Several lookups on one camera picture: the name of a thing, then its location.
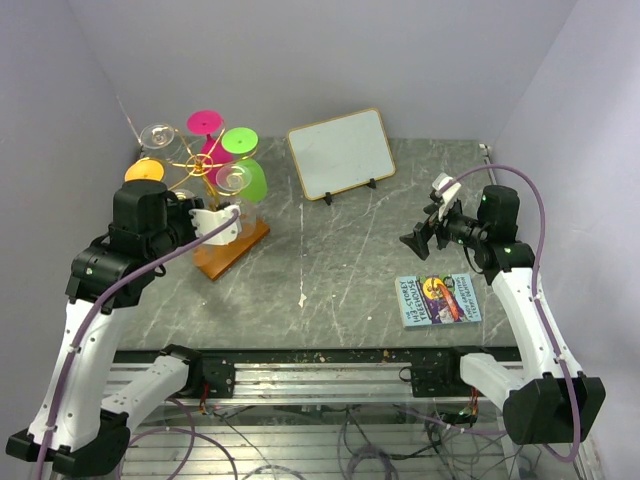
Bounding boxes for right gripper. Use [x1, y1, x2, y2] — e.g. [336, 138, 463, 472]
[400, 196, 489, 259]

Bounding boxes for clear wine glass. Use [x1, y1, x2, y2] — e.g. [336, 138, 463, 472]
[174, 189, 234, 267]
[216, 163, 257, 239]
[140, 123, 182, 163]

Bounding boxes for green plastic wine glass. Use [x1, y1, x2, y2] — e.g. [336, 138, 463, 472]
[216, 127, 268, 203]

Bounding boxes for pink plastic wine glass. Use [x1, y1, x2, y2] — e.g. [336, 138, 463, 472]
[186, 110, 233, 165]

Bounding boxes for orange plastic wine glass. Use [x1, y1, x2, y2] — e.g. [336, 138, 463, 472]
[124, 158, 165, 182]

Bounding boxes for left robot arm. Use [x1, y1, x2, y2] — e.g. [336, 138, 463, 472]
[6, 180, 240, 479]

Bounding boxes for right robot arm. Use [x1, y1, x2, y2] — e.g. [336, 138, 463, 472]
[399, 185, 606, 445]

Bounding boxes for treehouse children's book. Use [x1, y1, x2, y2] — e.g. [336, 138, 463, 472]
[395, 273, 482, 329]

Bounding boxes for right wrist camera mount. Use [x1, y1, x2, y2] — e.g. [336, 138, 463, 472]
[431, 172, 461, 220]

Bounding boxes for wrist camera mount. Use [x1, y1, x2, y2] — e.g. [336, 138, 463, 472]
[431, 172, 461, 220]
[189, 205, 242, 246]

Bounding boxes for small whiteboard wooden frame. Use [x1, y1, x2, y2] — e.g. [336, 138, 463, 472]
[287, 108, 396, 201]

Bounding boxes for aluminium rail frame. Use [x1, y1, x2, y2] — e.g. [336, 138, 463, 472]
[49, 349, 591, 480]

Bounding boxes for gold wire glass rack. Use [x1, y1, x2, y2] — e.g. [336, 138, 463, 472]
[164, 124, 271, 282]

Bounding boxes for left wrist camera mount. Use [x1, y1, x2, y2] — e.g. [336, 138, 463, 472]
[189, 205, 242, 246]

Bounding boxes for loose cables under table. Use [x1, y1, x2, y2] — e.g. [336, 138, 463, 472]
[114, 394, 531, 480]

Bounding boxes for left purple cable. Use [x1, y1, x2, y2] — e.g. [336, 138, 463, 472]
[32, 207, 242, 480]

